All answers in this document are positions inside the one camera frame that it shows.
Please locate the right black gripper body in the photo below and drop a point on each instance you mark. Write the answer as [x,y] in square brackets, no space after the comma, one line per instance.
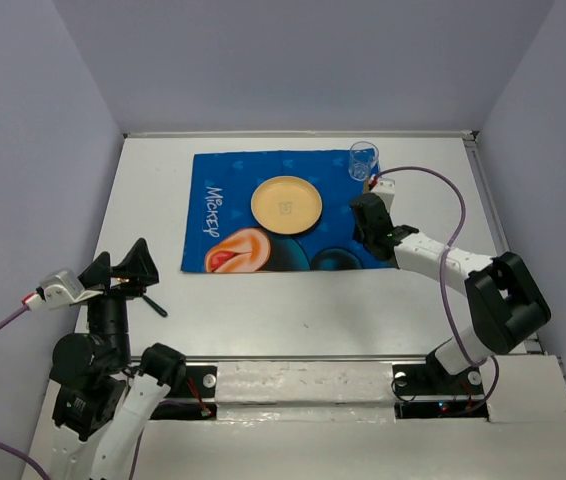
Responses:
[358,235]

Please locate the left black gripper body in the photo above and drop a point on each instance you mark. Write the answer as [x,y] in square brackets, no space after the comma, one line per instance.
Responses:
[109,311]

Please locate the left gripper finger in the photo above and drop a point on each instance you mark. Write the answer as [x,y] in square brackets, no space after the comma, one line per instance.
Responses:
[97,275]
[137,267]

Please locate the clear plastic cup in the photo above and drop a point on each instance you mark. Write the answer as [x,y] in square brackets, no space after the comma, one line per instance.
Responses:
[363,157]

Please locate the yellow round plate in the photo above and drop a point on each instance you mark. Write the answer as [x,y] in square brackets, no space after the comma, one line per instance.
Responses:
[286,205]

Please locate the blue Mickey placemat cloth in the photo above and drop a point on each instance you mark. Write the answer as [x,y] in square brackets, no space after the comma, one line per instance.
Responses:
[222,235]

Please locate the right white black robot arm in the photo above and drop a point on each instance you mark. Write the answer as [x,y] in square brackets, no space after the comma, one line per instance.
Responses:
[504,301]

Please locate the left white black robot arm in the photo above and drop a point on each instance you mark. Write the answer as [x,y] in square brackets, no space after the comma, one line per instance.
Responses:
[98,416]

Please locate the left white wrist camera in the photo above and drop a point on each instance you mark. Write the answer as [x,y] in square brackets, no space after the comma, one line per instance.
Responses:
[59,289]

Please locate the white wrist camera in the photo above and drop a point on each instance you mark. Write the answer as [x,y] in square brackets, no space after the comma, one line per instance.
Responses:
[385,189]
[59,289]

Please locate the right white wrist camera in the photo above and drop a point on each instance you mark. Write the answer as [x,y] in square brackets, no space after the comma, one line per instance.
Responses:
[385,189]

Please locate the gold fork green handle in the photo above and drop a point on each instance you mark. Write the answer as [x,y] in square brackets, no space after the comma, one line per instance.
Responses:
[149,301]

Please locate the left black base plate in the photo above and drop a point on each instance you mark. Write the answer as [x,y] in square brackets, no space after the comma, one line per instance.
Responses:
[193,399]

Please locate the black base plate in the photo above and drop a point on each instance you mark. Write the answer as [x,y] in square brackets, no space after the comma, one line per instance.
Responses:
[193,399]
[419,397]

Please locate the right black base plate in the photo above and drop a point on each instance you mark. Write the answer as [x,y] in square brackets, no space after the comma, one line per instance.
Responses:
[419,397]

